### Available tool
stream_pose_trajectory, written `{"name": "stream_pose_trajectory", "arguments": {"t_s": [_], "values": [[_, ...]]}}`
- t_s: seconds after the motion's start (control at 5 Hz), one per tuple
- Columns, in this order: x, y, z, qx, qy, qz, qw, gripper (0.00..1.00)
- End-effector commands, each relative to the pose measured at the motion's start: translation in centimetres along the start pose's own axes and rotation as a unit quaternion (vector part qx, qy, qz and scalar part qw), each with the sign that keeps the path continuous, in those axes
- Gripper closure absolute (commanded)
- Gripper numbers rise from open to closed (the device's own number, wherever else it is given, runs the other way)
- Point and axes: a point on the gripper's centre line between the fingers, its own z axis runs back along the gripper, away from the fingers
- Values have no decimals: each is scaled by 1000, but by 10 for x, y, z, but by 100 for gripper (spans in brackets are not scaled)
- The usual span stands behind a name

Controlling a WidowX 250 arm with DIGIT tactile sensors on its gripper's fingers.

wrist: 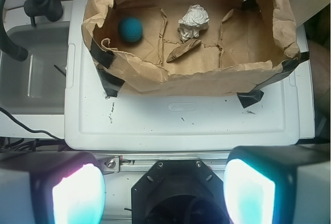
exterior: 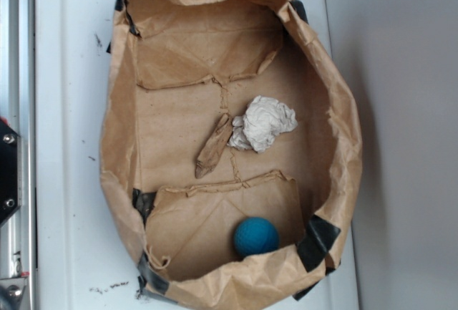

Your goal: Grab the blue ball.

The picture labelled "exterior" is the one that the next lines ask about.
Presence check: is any crumpled white paper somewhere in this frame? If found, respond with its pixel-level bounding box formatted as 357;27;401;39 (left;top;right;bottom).
228;95;298;153

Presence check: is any aluminium frame rail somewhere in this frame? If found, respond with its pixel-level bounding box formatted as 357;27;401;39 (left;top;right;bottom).
1;0;39;309

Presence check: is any brown paper bag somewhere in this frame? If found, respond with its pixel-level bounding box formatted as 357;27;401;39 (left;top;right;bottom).
100;0;362;309

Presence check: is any black metal bracket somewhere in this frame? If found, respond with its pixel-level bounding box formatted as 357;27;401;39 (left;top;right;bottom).
0;117;21;226

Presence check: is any blue dimpled ball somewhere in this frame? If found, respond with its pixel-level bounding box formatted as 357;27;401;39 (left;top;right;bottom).
233;217;280;257

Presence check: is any brown cardboard scrap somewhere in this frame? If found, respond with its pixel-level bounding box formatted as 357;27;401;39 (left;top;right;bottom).
195;113;233;179

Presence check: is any white tray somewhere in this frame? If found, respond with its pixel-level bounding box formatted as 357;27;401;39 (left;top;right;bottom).
34;0;361;310

